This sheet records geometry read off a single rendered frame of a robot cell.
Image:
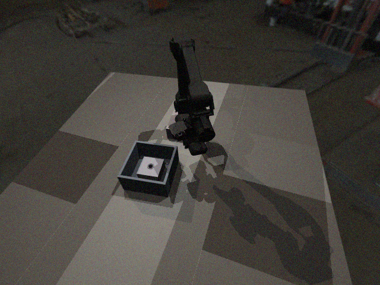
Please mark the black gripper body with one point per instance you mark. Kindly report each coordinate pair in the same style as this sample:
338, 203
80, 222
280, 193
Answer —
195, 147

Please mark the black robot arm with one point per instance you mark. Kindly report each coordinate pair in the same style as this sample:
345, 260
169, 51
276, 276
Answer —
193, 96

